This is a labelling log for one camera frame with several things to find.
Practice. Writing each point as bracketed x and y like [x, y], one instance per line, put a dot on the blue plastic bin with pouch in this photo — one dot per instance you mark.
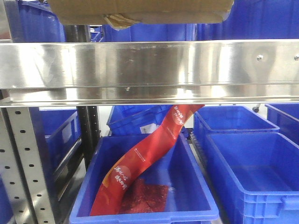
[189, 200]

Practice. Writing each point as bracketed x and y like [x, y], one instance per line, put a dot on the blue bin upper shelf left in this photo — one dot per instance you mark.
[39, 23]

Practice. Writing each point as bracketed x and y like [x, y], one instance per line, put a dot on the blue plastic bin rear centre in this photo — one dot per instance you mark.
[136, 119]

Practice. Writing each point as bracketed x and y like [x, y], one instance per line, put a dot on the blue plastic bin far right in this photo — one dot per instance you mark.
[286, 117]

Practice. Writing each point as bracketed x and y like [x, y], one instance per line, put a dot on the blue bin shelf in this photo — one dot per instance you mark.
[151, 33]
[39, 23]

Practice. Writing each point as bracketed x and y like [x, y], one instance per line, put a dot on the blue bin upper shelf centre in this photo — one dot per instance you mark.
[151, 33]

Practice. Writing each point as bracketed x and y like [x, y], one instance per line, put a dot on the blue plastic bin front right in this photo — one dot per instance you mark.
[256, 176]

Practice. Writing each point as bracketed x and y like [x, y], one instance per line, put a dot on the brown cardboard box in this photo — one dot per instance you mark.
[92, 12]

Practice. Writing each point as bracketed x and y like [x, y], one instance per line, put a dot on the black perforated shelf post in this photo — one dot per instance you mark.
[90, 131]

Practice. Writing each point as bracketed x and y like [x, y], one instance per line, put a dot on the perforated steel shelf upright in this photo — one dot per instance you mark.
[26, 168]

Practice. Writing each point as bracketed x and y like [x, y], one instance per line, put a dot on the stainless steel shelf rail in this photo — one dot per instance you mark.
[117, 73]

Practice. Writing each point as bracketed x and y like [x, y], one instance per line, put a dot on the large blue bin upper right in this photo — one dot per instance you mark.
[255, 19]

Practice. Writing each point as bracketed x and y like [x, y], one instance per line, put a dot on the crumpled packing tape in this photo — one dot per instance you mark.
[118, 21]

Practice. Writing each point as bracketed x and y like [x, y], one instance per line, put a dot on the long red printed pouch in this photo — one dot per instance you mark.
[138, 159]

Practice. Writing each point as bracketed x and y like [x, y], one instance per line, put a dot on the blue plastic bin rear right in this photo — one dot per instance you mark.
[230, 119]

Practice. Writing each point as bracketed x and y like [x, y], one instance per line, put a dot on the blue plastic bin left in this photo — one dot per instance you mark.
[61, 129]

